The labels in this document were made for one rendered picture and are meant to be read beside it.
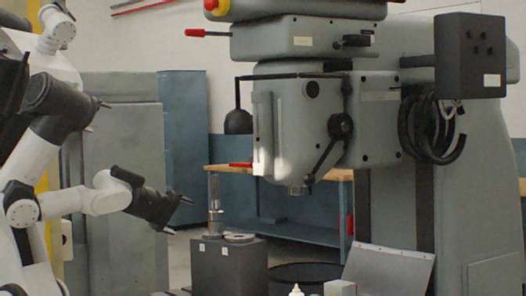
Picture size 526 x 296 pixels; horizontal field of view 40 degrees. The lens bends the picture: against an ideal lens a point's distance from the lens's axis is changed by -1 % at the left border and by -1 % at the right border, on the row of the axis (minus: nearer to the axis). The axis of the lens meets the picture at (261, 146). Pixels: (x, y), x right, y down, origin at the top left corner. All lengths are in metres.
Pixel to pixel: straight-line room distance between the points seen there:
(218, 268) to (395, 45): 0.82
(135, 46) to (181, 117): 2.32
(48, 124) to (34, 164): 0.10
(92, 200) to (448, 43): 0.97
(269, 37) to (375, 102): 0.35
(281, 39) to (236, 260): 0.70
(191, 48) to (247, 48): 8.07
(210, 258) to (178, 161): 6.97
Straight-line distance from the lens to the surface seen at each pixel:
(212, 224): 2.26
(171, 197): 2.08
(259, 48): 1.83
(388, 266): 2.20
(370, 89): 1.94
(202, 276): 2.27
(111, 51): 11.80
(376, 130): 1.96
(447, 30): 1.84
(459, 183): 2.13
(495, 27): 1.94
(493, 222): 2.27
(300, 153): 1.81
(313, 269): 4.22
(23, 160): 1.82
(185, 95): 9.23
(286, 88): 1.81
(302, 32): 1.79
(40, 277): 2.07
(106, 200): 1.93
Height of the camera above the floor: 1.51
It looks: 3 degrees down
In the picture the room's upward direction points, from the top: 2 degrees counter-clockwise
